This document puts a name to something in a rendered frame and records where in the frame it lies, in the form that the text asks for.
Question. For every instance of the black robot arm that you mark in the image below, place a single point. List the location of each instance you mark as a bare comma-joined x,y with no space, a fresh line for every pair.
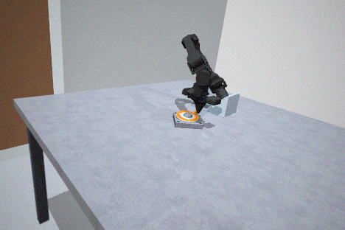
204,74

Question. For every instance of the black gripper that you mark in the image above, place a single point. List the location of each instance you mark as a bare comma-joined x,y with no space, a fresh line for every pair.
200,102

